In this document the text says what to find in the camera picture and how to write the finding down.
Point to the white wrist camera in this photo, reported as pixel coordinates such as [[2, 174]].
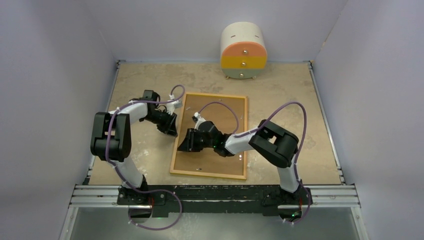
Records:
[[174, 104], [198, 120]]

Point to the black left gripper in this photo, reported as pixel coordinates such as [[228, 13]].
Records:
[[169, 126]]

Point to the brown backing board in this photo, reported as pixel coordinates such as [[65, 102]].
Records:
[[206, 162]]

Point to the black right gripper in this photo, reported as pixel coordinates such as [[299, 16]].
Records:
[[189, 144]]

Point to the round pastel drawer cabinet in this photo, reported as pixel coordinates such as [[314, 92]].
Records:
[[243, 54]]

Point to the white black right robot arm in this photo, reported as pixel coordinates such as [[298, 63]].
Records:
[[278, 146]]

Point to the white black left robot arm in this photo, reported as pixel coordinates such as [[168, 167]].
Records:
[[111, 138]]

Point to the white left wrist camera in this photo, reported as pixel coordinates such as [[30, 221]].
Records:
[[174, 104]]

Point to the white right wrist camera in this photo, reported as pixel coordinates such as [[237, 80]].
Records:
[[198, 120]]

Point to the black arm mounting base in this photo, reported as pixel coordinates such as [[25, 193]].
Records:
[[268, 200]]

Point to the aluminium rail frame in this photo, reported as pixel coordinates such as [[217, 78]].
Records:
[[335, 214]]

